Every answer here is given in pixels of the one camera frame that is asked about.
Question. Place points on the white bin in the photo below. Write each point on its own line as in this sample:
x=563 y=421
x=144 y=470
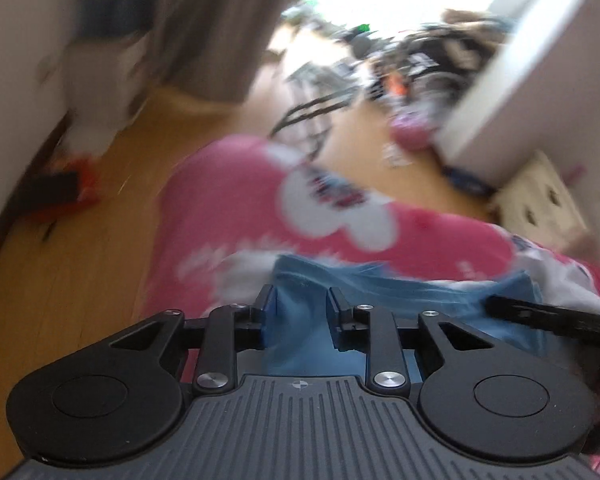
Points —
x=100 y=95

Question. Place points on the pile of dark clothes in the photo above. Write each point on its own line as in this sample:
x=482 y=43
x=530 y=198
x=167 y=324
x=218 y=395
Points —
x=440 y=55

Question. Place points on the red and black box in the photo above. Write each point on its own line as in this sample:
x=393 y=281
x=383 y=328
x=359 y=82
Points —
x=60 y=190

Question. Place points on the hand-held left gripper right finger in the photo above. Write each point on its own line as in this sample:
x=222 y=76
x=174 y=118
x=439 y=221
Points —
x=336 y=312

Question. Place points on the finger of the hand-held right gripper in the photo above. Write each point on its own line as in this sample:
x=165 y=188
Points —
x=540 y=316

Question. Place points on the light blue shirt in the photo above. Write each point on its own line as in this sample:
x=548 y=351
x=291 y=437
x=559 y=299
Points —
x=305 y=325

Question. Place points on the white wardrobe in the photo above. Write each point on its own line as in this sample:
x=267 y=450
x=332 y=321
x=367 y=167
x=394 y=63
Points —
x=520 y=70

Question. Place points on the red floral blanket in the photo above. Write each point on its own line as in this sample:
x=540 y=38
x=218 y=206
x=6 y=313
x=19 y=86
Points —
x=220 y=210

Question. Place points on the black metal rack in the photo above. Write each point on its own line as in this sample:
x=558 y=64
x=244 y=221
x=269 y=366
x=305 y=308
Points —
x=310 y=105

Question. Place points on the beige curtain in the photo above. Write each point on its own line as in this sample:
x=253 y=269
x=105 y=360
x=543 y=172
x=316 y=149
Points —
x=220 y=25

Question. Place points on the cream nightstand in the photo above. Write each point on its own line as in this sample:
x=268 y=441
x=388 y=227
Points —
x=540 y=195

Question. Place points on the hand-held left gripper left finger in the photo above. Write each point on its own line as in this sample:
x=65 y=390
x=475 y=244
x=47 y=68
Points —
x=266 y=310

